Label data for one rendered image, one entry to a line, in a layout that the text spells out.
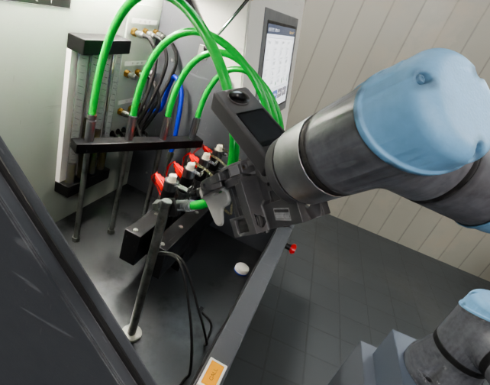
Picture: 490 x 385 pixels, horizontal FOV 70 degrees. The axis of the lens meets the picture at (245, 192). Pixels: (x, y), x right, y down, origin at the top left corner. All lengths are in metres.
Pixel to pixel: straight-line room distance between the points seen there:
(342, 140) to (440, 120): 0.06
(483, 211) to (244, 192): 0.21
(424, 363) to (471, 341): 0.12
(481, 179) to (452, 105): 0.08
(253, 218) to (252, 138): 0.08
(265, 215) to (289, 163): 0.10
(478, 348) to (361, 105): 0.64
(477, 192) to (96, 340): 0.39
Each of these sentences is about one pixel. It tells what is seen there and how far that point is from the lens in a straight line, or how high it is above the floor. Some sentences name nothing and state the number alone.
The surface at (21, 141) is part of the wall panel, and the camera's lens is 0.81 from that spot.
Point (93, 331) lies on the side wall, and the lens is 0.45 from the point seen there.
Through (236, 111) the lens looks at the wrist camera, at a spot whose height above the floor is 1.35.
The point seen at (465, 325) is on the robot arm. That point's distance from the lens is 0.83.
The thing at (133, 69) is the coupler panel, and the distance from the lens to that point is 0.99.
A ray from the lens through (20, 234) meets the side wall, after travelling 0.42.
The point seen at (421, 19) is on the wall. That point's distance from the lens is 3.12.
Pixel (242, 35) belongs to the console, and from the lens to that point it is 0.98.
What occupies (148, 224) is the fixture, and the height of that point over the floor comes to 0.98.
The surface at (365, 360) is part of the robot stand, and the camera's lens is 1.02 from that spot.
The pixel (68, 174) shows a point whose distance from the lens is 0.90.
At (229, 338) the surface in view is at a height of 0.95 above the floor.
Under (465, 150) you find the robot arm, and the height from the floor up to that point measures 1.42.
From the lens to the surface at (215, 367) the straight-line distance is 0.61.
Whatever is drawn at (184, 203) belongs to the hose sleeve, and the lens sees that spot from 0.55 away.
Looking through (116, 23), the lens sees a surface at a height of 1.34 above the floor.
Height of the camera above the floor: 1.45
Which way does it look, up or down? 27 degrees down
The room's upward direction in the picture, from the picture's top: 21 degrees clockwise
